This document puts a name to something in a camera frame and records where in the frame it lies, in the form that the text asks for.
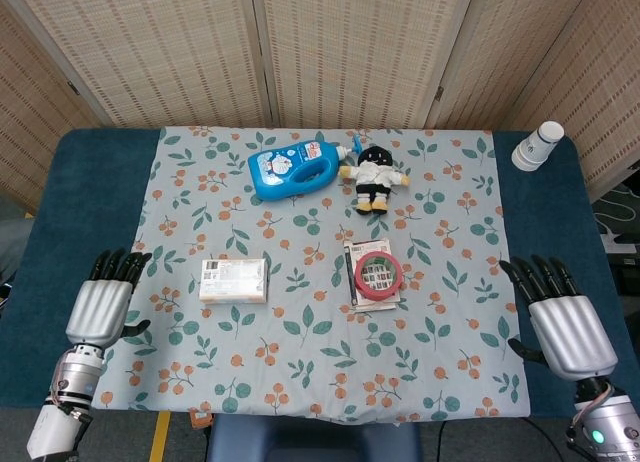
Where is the dark blue table cover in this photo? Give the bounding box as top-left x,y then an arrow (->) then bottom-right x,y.
0,126 -> 616,423

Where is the white tissue pack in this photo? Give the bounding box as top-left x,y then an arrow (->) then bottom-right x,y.
198,257 -> 272,305

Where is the woven folding screen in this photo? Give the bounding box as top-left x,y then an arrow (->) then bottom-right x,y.
0,0 -> 640,216

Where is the blue detergent bottle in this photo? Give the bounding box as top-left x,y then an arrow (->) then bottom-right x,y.
248,135 -> 364,203

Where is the thin paperback book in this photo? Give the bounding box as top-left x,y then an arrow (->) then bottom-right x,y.
342,239 -> 404,313

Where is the floral tablecloth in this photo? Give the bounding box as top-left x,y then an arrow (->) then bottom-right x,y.
92,125 -> 532,426

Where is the dark blue chair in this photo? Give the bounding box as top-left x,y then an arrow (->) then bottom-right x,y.
205,414 -> 424,462

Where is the stack of white paper cups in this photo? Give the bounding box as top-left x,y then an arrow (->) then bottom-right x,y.
510,120 -> 565,172

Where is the red tape roll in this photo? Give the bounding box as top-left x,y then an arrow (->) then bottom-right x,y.
353,251 -> 403,301

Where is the black and white plush doll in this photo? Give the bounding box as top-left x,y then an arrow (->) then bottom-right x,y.
338,146 -> 411,216

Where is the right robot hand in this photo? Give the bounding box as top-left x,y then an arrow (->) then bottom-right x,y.
498,254 -> 619,382

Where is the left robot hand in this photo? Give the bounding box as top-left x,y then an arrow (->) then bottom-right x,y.
64,249 -> 153,349

